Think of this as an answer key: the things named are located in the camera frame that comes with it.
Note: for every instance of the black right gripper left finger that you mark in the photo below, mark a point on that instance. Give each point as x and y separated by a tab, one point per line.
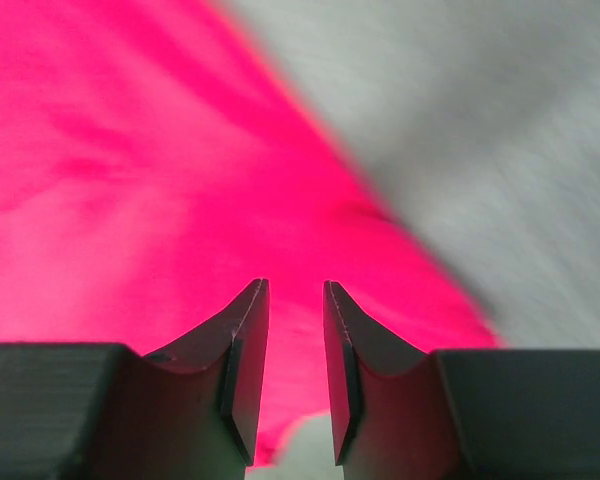
188	410

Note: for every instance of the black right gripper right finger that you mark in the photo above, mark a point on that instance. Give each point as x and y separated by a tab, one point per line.
398	412

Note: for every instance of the red t-shirt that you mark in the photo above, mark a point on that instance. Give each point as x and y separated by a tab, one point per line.
151	166

